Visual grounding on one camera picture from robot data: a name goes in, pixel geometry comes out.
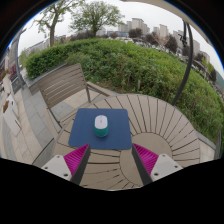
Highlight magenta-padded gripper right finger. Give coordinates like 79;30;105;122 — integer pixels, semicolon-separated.
131;143;184;186

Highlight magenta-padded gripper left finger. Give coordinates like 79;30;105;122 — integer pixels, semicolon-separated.
41;143;92;186

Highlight white and teal computer mouse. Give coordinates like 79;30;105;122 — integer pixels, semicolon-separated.
93;114;110;138

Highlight dark blue mouse pad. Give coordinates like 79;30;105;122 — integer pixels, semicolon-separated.
67;107;133;151

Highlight slatted beige outdoor chair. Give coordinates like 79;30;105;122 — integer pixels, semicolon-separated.
36;63;118;129

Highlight beige parasol with dark pole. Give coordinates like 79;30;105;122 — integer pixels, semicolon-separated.
119;0;214;107

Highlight green hedge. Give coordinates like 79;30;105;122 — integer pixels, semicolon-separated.
24;38;224;141

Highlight thin sparse-leaved tree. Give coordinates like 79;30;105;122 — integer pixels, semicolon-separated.
33;0;84;48

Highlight group of apartment buildings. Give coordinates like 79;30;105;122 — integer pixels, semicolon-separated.
118;17;211;63

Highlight round leafy green tree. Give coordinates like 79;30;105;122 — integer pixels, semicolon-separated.
69;0;125;38

